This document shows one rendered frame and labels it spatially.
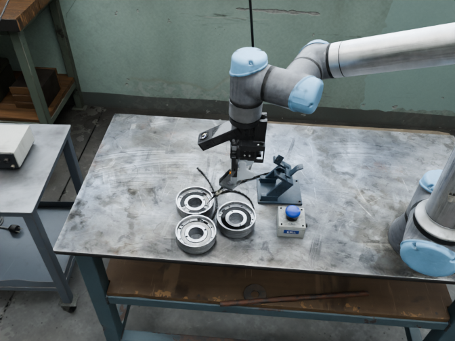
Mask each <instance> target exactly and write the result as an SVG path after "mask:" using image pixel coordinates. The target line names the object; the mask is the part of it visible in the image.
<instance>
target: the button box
mask: <svg viewBox="0 0 455 341"><path fill-rule="evenodd" d="M299 209H300V211H301V214H300V215H299V217H297V218H290V217H288V216H287V215H286V213H285V210H286V207H284V206H279V207H278V213H277V237H291V238H301V239H303V237H304V233H305V228H306V227H307V223H305V211H304V208H299Z"/></svg>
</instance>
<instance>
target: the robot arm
mask: <svg viewBox="0 0 455 341"><path fill-rule="evenodd" d="M452 64H455V22H454V23H449V24H442V25H437V26H430V27H425V28H417V29H413V30H405V31H401V32H394V33H389V34H385V35H377V36H373V37H365V38H361V39H353V40H348V41H341V42H336V43H328V42H326V41H323V40H319V39H318V40H314V41H311V42H309V43H308V44H307V45H306V46H304V47H303V48H302V49H301V50H300V52H299V54H298V55H297V57H296V58H295V59H294V60H293V61H292V62H291V63H290V65H289V66H288V67H287V69H283V68H279V67H276V66H272V65H269V64H268V60H267V54H266V53H265V52H264V51H261V50H260V49H258V48H254V47H244V48H241V49H238V50H237V51H235V52H234V53H233V55H232V61H231V69H230V98H229V115H230V120H229V121H227V122H225V123H222V124H220V125H217V126H216V127H213V128H211V129H209V130H206V131H204V132H201V133H199V135H198V146H199V147H200V148H201V150H202V151H205V150H207V149H210V148H212V147H215V146H216V145H219V144H222V143H224V142H226V141H230V159H231V182H232V183H233V185H236V183H237V181H239V180H243V179H251V178H253V177H254V176H255V173H254V172H253V171H251V170H249V169H247V168H246V166H248V165H252V164H253V163H263V161H264V155H265V136H266V130H267V112H262V107H263V101H264V102H267V103H270V104H274V105H277V106H280V107H283V108H287V109H289V110H291V111H293V112H301V113H304V114H312V113H313V112H314V111H315V110H316V108H317V106H318V104H319V102H320V99H321V96H322V92H323V88H324V83H323V81H322V80H324V79H330V78H341V77H347V76H358V75H364V74H376V73H382V72H393V71H399V70H411V69H417V68H428V67H434V66H445V65H452ZM260 119H261V120H260ZM261 152H263V158H262V159H257V158H261ZM238 168H239V169H238ZM388 238H389V243H390V244H391V246H392V248H393V249H394V250H395V251H396V252H397V253H398V254H399V255H400V256H401V258H402V260H403V261H404V262H405V263H406V264H407V265H408V266H409V267H410V268H411V269H413V270H415V271H417V272H419V273H422V274H424V275H428V276H433V277H446V276H449V275H452V274H454V273H455V146H454V148H453V150H452V152H451V154H450V156H449V158H448V161H447V162H446V165H445V166H444V168H443V170H430V171H428V172H426V173H425V174H424V175H423V177H422V179H420V181H419V184H418V187H417V188H416V191H415V193H414V195H413V197H412V199H411V201H410V203H409V205H408V207H407V209H406V211H405V213H403V214H402V215H401V216H400V217H398V218H396V219H395V220H394V222H392V224H391V226H390V228H389V232H388Z"/></svg>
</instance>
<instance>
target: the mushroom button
mask: <svg viewBox="0 0 455 341"><path fill-rule="evenodd" d="M285 213H286V215H287V216H288V217H290V218H297V217H299V215H300V214H301V211H300V209H299V207H297V206H295V205H290V206H287V207H286V210H285Z"/></svg>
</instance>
